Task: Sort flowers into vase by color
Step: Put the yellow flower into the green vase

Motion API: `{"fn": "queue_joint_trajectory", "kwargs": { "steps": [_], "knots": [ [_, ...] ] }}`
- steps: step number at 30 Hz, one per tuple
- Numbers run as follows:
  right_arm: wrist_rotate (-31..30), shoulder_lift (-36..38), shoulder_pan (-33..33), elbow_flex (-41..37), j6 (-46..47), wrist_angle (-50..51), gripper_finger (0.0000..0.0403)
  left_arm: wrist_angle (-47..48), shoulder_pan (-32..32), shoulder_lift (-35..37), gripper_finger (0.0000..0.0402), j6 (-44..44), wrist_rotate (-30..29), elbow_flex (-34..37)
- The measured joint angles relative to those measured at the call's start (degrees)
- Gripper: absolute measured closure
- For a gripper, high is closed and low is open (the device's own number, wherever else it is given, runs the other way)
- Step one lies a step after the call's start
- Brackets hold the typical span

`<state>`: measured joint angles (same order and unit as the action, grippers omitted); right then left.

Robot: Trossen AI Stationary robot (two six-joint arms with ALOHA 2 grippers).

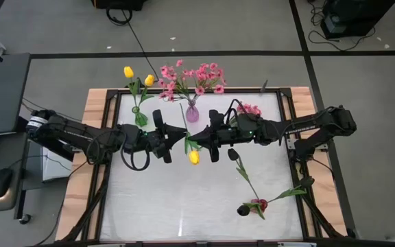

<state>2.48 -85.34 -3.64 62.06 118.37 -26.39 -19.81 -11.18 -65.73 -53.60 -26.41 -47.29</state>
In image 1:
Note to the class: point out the pink artificial flower bunch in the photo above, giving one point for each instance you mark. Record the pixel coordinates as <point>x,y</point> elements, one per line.
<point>168,73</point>
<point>202,75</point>
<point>249,109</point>

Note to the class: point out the white glossy table sheet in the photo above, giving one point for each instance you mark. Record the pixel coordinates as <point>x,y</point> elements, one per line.
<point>183,199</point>

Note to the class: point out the purple glass vase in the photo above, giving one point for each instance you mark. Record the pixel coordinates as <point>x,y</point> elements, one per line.
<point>192,115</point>

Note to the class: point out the black computer mouse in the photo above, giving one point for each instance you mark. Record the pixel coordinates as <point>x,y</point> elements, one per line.
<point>0,182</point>

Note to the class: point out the black case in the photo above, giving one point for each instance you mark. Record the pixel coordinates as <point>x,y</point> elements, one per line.
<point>118,3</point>

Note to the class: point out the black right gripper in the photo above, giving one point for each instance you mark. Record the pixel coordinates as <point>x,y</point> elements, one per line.
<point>231,132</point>

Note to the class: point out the red glass vase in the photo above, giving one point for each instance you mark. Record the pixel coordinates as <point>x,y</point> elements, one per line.
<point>262,204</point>

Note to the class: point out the black desk caster wheel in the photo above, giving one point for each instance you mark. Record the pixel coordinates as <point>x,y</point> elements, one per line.
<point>25,218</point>

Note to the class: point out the white flat box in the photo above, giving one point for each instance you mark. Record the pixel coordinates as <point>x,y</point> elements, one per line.
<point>55,166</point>

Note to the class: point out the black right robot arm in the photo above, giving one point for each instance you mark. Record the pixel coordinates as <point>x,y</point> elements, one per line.
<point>321,120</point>

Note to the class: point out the dark grey desk panel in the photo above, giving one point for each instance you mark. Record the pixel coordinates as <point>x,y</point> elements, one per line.
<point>2,92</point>

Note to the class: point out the black tripod stand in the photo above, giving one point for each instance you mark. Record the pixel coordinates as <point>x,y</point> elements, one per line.
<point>238,91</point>

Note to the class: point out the green glass vase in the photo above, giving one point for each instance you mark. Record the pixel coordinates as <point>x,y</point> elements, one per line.
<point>141,118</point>

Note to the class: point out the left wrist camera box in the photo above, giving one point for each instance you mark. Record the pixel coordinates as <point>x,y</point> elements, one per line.
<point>158,118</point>

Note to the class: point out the black floor tape strip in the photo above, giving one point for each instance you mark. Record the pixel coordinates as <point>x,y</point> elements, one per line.
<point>303,44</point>
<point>218,53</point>

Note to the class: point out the black floor equipment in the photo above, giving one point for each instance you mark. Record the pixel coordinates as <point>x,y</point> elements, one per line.
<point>348,17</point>

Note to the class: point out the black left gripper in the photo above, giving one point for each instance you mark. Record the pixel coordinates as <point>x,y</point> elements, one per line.
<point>159,142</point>

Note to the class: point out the grey desk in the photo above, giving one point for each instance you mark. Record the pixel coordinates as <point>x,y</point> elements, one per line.
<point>12,202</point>

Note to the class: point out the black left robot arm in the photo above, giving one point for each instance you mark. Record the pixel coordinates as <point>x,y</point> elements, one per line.
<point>67,132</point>

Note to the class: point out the yellow artificial tulip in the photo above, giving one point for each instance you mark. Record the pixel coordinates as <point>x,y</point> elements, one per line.
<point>128,72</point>
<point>194,157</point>
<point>149,80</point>

